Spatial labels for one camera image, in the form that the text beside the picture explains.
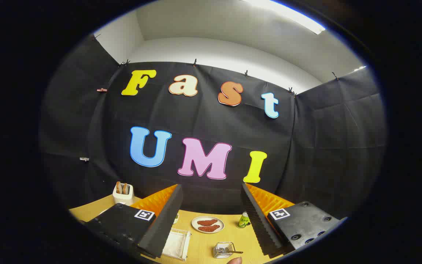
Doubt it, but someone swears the green label drink bottle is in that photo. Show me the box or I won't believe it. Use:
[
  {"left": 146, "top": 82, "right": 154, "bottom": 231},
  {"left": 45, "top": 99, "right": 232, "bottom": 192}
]
[{"left": 237, "top": 211, "right": 251, "bottom": 229}]

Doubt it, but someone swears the black backdrop cloth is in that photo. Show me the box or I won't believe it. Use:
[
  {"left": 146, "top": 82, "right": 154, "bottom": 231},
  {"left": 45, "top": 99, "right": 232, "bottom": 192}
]
[{"left": 39, "top": 35, "right": 386, "bottom": 220}]

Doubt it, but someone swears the white ribbed drip tray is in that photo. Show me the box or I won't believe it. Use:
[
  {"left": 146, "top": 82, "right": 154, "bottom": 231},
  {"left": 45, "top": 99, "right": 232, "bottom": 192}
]
[{"left": 163, "top": 231, "right": 186, "bottom": 259}]

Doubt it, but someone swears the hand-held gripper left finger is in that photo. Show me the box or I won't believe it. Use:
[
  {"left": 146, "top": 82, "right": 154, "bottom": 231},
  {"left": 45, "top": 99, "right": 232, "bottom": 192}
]
[{"left": 81, "top": 183, "right": 184, "bottom": 259}]

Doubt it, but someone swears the white toaster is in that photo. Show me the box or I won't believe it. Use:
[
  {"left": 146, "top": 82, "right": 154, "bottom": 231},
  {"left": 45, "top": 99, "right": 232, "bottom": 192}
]
[{"left": 112, "top": 182, "right": 134, "bottom": 206}]

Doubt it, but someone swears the metal wire basket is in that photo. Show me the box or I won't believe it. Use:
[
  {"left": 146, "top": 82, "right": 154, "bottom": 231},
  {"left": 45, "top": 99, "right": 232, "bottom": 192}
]
[{"left": 213, "top": 241, "right": 236, "bottom": 259}]

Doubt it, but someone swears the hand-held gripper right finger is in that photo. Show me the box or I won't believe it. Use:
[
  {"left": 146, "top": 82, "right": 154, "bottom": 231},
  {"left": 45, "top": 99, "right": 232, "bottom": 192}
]
[{"left": 240, "top": 182, "right": 345, "bottom": 257}]

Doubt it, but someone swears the white round plate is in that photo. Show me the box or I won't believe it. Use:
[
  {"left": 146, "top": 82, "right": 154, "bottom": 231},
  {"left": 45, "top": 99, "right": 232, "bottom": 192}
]
[{"left": 191, "top": 216, "right": 225, "bottom": 234}]

